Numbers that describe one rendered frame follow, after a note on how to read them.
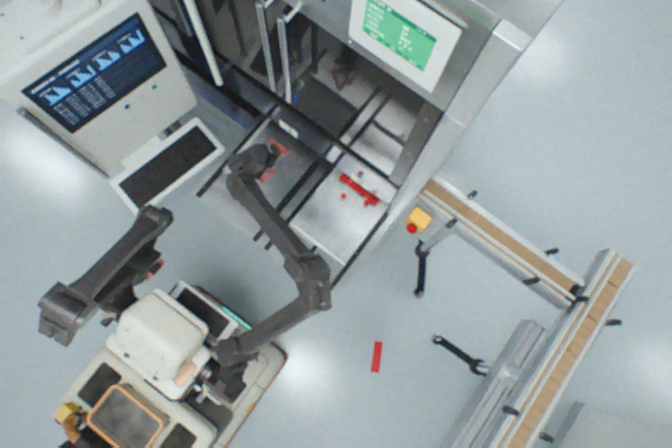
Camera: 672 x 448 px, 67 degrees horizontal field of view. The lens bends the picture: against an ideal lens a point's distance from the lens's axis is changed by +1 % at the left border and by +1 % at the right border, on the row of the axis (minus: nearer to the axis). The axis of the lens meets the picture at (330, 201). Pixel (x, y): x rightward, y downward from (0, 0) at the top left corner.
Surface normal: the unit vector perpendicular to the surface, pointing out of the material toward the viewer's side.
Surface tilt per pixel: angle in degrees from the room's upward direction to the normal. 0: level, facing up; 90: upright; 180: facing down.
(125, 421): 0
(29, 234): 0
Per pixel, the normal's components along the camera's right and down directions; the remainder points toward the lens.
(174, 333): 0.42, -0.72
